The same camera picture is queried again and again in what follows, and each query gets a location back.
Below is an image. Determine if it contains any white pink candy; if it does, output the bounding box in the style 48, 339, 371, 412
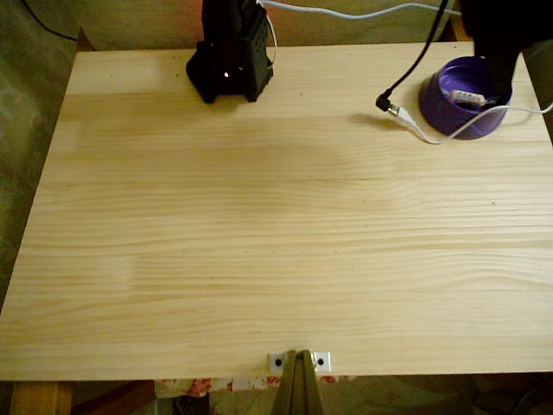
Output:
447, 88, 499, 107

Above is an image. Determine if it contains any purple plastic bowl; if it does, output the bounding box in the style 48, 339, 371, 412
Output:
417, 54, 514, 141

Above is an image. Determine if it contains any red floral cloth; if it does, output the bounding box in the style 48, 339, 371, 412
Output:
155, 374, 359, 398

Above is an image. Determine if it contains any black USB cable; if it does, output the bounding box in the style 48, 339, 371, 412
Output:
374, 0, 451, 114

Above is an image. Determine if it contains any grey cable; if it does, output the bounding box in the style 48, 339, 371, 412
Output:
257, 0, 464, 21

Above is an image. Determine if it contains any small metal bracket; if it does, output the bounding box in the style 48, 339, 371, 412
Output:
266, 350, 333, 374

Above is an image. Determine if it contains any brown camera stand pole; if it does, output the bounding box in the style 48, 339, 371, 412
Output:
270, 348, 325, 415

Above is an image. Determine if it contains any thin black cable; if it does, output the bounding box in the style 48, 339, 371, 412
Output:
20, 0, 81, 42

